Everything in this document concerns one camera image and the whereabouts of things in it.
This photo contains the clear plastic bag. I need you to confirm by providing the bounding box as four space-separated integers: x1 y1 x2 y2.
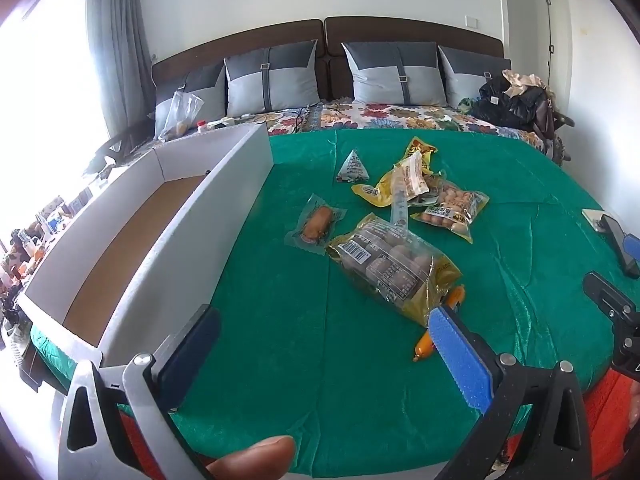
159 91 205 141

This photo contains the floral bedsheet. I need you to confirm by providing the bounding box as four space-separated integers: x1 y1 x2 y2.
265 100 556 152

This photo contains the white power strip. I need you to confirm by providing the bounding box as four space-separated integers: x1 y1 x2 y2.
207 114 256 129

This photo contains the beige crumpled cloth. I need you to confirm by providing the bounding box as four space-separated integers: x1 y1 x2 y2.
502 70 544 98

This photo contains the yellow red snack packet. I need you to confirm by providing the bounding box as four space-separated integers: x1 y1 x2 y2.
395 137 439 177

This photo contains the black wall cable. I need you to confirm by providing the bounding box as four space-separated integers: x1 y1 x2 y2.
544 0 557 88

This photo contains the clear sausage packet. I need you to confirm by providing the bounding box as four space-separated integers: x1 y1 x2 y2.
284 193 347 256

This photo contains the clear long strip packet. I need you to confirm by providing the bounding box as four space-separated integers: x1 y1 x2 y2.
390 165 410 231

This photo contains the clear yellow egg bag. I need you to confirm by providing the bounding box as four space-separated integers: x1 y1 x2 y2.
327 212 462 328

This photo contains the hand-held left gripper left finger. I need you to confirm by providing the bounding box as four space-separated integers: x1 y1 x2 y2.
57 304 223 480

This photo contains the white flat box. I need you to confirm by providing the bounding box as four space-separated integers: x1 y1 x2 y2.
582 208 619 234

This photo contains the grey curtain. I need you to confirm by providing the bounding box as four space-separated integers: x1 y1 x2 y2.
87 0 153 137

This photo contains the white pastry packet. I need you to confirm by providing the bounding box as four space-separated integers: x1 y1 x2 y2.
392 152 431 202

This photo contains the grey two-tone pillow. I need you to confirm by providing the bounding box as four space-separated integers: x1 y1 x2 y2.
223 40 321 117
438 45 512 107
341 41 447 107
154 62 227 137

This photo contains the clear peanut bag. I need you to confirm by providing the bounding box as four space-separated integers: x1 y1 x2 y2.
410 180 490 245

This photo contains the person's left hand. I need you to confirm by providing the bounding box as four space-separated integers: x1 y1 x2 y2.
206 435 297 480

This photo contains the long yellow snack packet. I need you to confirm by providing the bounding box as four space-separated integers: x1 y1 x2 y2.
351 167 416 209

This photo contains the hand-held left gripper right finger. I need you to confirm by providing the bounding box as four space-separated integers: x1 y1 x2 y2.
429 304 593 480

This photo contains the brown green snack packet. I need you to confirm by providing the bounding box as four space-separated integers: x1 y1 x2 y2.
421 172 446 203

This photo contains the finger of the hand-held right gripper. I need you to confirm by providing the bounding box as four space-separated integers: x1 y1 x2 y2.
582 271 637 322
599 214 640 279

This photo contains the brown headboard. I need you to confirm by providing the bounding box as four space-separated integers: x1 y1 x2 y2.
151 16 505 111

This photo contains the white grey clutter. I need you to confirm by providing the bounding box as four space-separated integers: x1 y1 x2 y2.
0 310 32 363

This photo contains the brown handbag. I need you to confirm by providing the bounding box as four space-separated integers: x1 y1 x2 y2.
530 89 576 163

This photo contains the white cardboard box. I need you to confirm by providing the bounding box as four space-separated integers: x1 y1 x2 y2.
17 122 275 368

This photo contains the black jacket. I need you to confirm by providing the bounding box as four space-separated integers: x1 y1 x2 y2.
470 74 551 126

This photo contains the triangular grey snack packet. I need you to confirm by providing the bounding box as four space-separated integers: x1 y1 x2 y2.
335 149 374 184

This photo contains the orange sausage stick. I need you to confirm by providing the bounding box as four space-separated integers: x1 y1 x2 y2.
412 284 467 363

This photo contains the cluttered desk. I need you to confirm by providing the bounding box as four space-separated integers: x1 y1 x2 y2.
0 187 93 311

